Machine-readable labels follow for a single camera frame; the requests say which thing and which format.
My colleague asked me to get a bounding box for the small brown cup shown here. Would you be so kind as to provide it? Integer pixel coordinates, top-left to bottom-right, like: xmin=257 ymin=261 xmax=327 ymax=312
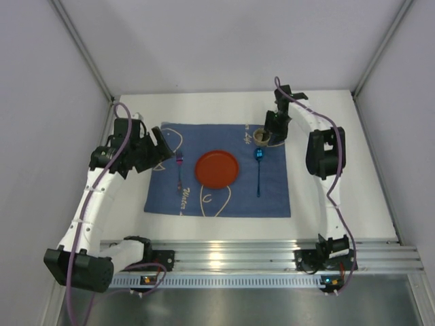
xmin=252 ymin=128 xmax=271 ymax=147

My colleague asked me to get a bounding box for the iridescent purple fork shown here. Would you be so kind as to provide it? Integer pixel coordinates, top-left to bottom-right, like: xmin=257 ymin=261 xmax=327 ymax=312
xmin=175 ymin=150 xmax=184 ymax=194

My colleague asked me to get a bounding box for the blue metallic spoon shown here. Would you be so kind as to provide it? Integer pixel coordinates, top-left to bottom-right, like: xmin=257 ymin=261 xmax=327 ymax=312
xmin=254 ymin=147 xmax=264 ymax=198

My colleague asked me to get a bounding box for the red plate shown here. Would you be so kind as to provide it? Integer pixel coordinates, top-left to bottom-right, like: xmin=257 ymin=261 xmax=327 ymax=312
xmin=194 ymin=150 xmax=239 ymax=189

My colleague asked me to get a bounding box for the blue fish placemat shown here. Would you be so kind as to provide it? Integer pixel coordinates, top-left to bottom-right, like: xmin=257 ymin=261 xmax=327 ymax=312
xmin=144 ymin=122 xmax=291 ymax=218

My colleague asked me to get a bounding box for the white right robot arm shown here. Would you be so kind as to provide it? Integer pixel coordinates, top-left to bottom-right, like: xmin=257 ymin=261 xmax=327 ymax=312
xmin=262 ymin=85 xmax=350 ymax=260

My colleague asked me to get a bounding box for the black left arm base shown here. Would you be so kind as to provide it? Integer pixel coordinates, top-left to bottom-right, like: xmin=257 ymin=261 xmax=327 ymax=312
xmin=136 ymin=246 xmax=175 ymax=272

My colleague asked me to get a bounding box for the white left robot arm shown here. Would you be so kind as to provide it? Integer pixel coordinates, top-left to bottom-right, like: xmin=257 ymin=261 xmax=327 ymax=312
xmin=43 ymin=113 xmax=173 ymax=293

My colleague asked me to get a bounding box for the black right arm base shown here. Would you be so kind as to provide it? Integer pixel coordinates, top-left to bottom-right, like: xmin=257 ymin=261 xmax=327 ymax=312
xmin=294 ymin=234 xmax=358 ymax=274

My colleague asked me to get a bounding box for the grey slotted cable duct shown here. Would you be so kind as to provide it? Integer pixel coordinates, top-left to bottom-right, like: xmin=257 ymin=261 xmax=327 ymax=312
xmin=109 ymin=274 xmax=341 ymax=289

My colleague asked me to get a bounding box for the aluminium mounting rail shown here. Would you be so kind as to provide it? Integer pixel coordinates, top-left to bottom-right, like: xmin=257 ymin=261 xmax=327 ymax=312
xmin=54 ymin=237 xmax=424 ymax=273

